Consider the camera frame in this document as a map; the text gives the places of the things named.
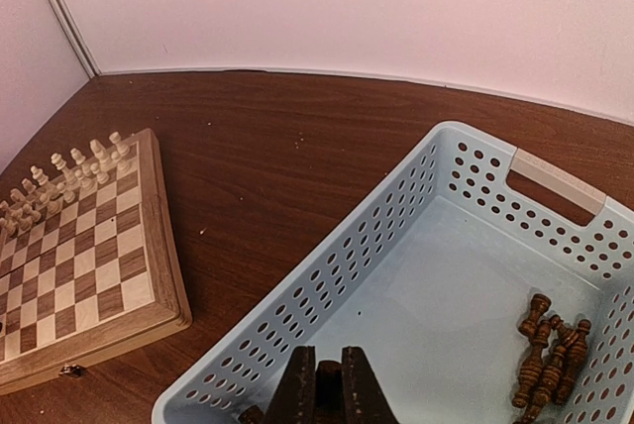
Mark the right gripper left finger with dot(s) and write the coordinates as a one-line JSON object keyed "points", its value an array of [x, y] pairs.
{"points": [[294, 399]]}

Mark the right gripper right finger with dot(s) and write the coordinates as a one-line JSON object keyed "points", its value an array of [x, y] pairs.
{"points": [[363, 398]]}

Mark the dark wooden chess piece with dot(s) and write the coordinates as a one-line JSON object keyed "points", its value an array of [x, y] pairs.
{"points": [[329, 397]]}

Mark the light blue plastic basket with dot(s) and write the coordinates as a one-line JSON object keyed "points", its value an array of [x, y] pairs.
{"points": [[431, 274]]}

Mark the wooden chess board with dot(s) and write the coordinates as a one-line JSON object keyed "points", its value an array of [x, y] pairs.
{"points": [[109, 290]]}

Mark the pile of dark chess pieces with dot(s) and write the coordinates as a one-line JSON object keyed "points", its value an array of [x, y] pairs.
{"points": [[550, 370]]}

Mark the row of white chess pieces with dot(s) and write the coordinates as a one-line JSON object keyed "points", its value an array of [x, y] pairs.
{"points": [[79, 198]]}

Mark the left aluminium frame post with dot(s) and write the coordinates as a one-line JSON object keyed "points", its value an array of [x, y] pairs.
{"points": [[73, 36]]}

